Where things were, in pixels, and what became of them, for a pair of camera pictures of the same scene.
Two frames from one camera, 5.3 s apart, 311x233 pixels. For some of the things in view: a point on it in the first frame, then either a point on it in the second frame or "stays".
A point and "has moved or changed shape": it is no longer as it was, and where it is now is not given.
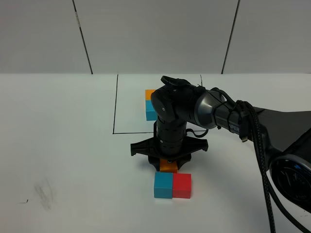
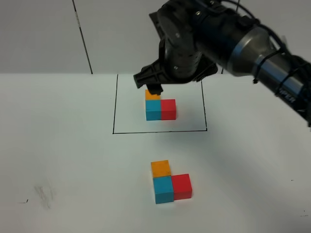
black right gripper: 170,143 to 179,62
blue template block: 151,114 stays
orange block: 165,166 has moved or changed shape
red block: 181,185 stays
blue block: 163,182 has moved or changed shape
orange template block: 148,92 stays
